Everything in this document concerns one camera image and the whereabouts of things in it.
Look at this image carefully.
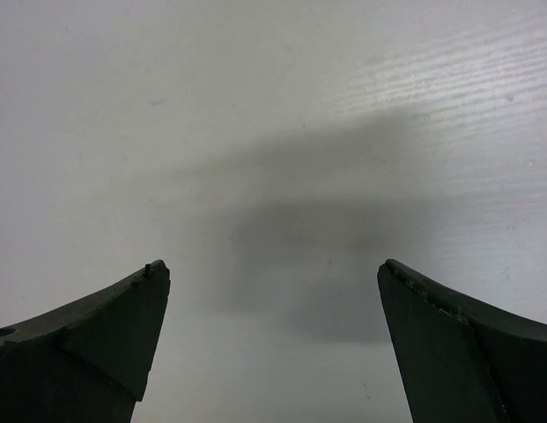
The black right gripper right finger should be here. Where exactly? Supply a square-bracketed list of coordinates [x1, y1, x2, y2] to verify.
[377, 259, 547, 422]

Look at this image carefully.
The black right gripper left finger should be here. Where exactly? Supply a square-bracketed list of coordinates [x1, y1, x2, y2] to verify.
[0, 260, 171, 422]

